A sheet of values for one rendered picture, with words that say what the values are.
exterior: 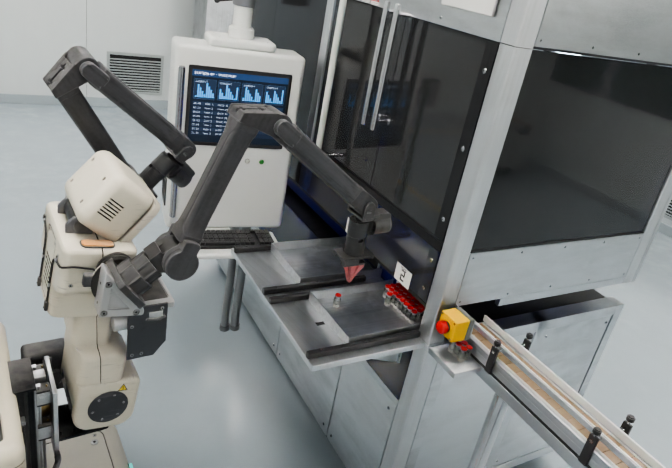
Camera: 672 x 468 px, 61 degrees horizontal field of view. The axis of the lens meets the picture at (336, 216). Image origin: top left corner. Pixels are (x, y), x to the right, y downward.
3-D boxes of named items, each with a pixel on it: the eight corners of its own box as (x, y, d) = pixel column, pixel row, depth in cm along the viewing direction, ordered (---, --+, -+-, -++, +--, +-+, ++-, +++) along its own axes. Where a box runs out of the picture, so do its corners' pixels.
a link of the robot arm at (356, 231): (346, 212, 160) (357, 221, 156) (366, 210, 164) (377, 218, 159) (342, 234, 163) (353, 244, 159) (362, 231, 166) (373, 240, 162)
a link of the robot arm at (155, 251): (137, 253, 132) (143, 264, 128) (173, 226, 134) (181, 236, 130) (159, 277, 138) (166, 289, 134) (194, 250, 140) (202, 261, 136)
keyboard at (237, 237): (268, 232, 248) (268, 227, 247) (276, 248, 236) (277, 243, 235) (172, 233, 233) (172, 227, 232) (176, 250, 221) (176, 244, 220)
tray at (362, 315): (390, 287, 209) (393, 279, 207) (434, 329, 189) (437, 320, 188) (308, 300, 192) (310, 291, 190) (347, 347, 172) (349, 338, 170)
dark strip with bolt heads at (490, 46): (418, 294, 184) (488, 40, 152) (426, 302, 180) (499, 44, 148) (415, 294, 183) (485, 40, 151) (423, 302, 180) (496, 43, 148)
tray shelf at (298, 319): (340, 242, 239) (341, 238, 239) (442, 343, 186) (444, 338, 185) (230, 252, 216) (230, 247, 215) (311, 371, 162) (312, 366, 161)
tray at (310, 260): (347, 243, 235) (348, 236, 234) (380, 276, 215) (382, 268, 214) (270, 250, 218) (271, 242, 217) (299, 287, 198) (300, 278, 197)
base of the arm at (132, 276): (104, 260, 131) (117, 288, 122) (134, 238, 133) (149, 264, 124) (127, 282, 137) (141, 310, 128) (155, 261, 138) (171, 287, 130)
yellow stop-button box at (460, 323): (454, 325, 178) (460, 306, 176) (469, 339, 173) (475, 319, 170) (435, 329, 175) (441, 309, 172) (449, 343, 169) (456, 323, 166)
